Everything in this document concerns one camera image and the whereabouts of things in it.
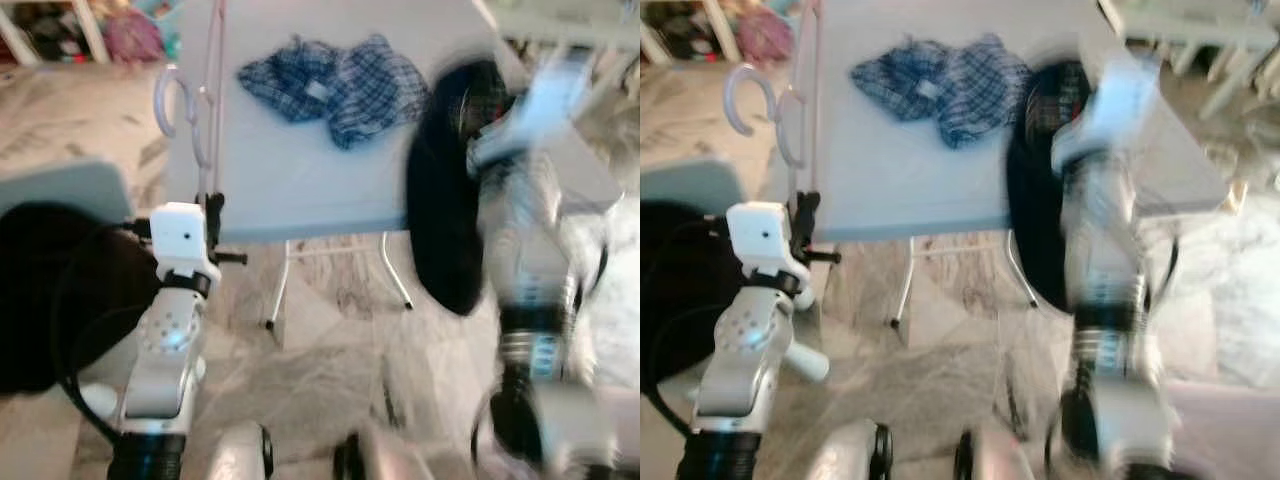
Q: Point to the pink plastic hanger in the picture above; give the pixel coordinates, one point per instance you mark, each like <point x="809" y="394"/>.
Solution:
<point x="158" y="100"/>
<point x="728" y="100"/>

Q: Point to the black garment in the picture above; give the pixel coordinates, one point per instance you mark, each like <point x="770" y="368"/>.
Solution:
<point x="445" y="220"/>
<point x="1040" y="220"/>

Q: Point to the black clothing pile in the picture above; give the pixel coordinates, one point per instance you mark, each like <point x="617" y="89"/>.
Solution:
<point x="60" y="300"/>
<point x="680" y="290"/>

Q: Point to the white furniture frame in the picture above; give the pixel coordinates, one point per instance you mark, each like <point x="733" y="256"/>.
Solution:
<point x="1200" y="25"/>
<point x="560" y="25"/>

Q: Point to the blue plaid shirt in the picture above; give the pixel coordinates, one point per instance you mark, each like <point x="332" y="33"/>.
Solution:
<point x="950" y="90"/>
<point x="350" y="90"/>

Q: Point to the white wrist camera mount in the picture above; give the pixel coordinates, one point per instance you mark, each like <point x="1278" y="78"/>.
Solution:
<point x="545" y="100"/>
<point x="180" y="240"/>
<point x="765" y="240"/>
<point x="1120" y="100"/>

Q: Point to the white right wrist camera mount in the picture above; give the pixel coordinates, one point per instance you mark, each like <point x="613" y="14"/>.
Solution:
<point x="545" y="100"/>
<point x="1120" y="100"/>

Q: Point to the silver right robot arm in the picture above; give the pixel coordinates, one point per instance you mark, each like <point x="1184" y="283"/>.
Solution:
<point x="1110" y="260"/>
<point x="535" y="260"/>

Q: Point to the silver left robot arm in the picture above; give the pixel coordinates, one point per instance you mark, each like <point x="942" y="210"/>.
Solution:
<point x="165" y="350"/>
<point x="740" y="360"/>

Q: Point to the grey plastic bucket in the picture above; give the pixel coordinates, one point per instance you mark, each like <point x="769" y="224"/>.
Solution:
<point x="70" y="190"/>
<point x="690" y="185"/>

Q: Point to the grey folding table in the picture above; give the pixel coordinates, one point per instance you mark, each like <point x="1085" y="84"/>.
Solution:
<point x="300" y="180"/>
<point x="900" y="180"/>

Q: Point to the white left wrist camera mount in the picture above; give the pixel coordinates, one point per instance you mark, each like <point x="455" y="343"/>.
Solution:
<point x="180" y="240"/>
<point x="765" y="240"/>

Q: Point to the pink bag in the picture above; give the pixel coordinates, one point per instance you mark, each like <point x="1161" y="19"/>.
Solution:
<point x="135" y="38"/>
<point x="765" y="35"/>

